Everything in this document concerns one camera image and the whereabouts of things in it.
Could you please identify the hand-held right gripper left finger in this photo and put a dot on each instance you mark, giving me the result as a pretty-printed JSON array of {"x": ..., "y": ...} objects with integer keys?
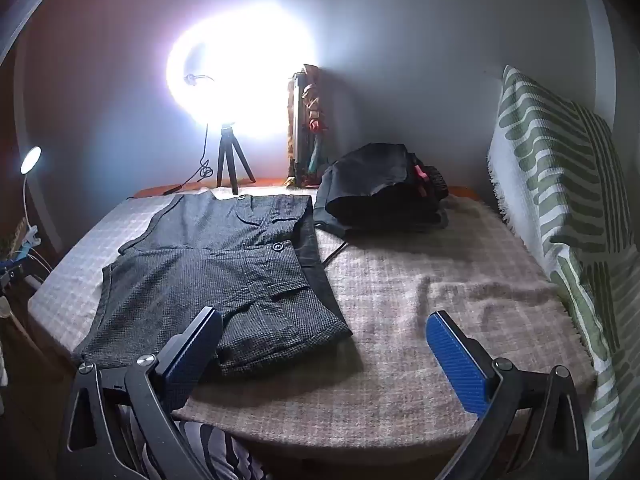
[{"x": 192, "y": 355}]

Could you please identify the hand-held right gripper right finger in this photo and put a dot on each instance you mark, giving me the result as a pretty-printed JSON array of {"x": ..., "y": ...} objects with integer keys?
[{"x": 457, "y": 360}]

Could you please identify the grey checked pants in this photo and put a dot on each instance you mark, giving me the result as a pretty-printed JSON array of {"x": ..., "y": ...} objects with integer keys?
[{"x": 215, "y": 270}]

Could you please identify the checked beige blanket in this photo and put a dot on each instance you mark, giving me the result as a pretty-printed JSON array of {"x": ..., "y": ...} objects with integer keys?
[{"x": 400, "y": 320}]

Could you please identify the striped cloth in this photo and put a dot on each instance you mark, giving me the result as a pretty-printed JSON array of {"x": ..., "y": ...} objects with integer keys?
[{"x": 200, "y": 452}]

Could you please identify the green striped white blanket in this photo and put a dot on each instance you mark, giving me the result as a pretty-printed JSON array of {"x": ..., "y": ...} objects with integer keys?
[{"x": 565, "y": 220}]

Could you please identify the pile of dark clothes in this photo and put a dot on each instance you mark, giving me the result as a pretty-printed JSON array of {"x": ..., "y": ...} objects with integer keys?
[{"x": 385, "y": 187}]

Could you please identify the black tripod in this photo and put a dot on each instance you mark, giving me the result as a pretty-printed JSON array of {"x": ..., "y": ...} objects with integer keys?
[{"x": 231, "y": 152}]

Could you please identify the small desk lamp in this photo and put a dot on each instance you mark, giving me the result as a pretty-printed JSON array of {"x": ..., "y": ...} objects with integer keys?
[{"x": 27, "y": 170}]

